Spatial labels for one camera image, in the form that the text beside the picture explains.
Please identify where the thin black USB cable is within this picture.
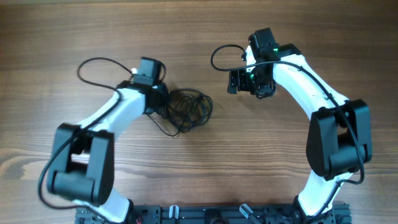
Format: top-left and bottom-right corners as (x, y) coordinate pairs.
(146, 88), (214, 138)

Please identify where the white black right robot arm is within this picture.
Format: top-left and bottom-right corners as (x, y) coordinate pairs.
(227, 28), (373, 223)

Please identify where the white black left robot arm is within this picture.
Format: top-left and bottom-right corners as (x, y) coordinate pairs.
(38, 57), (169, 223)

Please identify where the black right camera cable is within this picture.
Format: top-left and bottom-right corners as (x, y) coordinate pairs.
(210, 44), (365, 224)

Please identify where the black camera cable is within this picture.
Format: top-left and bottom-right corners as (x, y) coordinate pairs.
(210, 44), (365, 224)
(37, 57), (134, 224)

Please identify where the black left camera cable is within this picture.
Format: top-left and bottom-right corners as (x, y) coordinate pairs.
(37, 57), (134, 224)

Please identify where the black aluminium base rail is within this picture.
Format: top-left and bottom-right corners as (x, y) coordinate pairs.
(75, 203), (352, 224)

